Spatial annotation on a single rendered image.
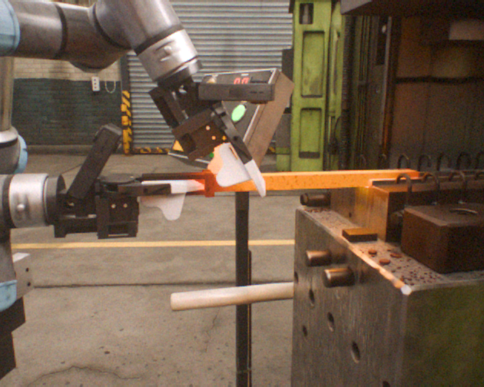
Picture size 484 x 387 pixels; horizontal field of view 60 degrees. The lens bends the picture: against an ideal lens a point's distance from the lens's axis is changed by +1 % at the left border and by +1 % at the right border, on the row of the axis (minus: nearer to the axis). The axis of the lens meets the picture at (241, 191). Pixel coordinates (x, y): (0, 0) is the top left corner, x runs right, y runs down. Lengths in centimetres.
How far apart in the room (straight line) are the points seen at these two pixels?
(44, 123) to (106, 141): 874
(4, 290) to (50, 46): 34
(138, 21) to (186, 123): 14
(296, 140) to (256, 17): 377
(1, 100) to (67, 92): 807
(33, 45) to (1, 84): 45
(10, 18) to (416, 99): 74
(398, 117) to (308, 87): 462
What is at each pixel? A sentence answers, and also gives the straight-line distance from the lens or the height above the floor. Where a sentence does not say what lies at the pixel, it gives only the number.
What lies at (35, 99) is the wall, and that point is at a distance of 937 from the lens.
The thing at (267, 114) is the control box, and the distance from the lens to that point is 107.
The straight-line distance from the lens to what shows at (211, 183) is 61.
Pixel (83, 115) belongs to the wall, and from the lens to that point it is 905.
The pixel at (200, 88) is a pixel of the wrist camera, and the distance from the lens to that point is 59.
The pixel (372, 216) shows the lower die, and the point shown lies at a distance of 69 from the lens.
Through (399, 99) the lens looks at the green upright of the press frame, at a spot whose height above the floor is 112.
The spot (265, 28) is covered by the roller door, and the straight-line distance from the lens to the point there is 867.
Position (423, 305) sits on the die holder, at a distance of 55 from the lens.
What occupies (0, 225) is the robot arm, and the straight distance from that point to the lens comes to 64.
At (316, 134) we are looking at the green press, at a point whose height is 66.
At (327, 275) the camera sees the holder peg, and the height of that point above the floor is 88.
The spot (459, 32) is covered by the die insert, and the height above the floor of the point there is 122.
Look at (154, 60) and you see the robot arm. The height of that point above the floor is 118.
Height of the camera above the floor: 113
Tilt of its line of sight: 13 degrees down
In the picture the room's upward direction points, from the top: straight up
